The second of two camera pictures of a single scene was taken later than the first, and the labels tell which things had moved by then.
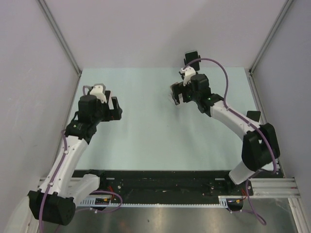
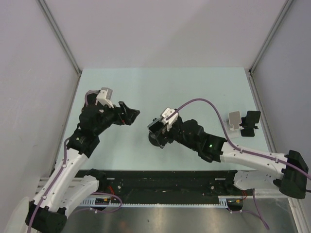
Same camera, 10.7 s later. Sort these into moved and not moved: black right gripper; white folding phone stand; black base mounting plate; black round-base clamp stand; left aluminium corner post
Moved: black round-base clamp stand; white folding phone stand; black right gripper
Not moved: black base mounting plate; left aluminium corner post
